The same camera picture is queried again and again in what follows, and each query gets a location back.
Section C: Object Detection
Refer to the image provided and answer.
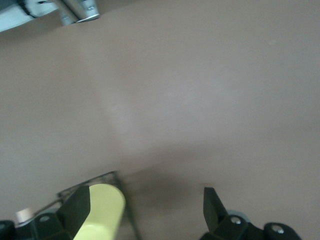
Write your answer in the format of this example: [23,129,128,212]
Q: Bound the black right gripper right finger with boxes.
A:
[199,187,266,240]

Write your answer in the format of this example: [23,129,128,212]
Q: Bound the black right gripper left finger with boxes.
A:
[14,185,91,240]

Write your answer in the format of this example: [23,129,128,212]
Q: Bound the yellow plastic cup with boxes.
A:
[73,183,126,240]

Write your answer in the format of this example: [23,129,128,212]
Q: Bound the black wire cup holder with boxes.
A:
[14,170,141,240]

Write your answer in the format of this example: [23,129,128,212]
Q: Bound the aluminium profile post with bracket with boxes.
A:
[58,0,101,26]

